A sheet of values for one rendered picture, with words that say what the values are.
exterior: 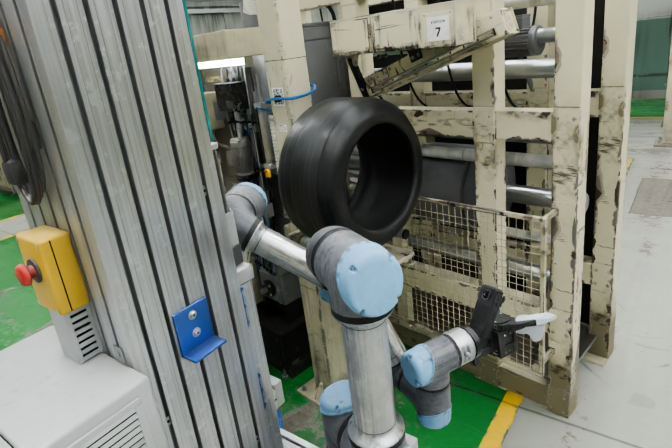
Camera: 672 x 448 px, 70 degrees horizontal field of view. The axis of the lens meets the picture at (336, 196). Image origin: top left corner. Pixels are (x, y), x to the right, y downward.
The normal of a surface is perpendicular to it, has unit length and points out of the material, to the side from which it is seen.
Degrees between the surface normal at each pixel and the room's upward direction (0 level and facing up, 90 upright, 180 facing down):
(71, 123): 90
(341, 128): 54
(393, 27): 90
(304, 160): 66
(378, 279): 82
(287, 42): 90
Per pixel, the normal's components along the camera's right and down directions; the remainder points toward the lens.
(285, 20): 0.70, 0.14
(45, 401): -0.11, -0.94
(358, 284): 0.45, 0.10
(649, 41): -0.58, 0.32
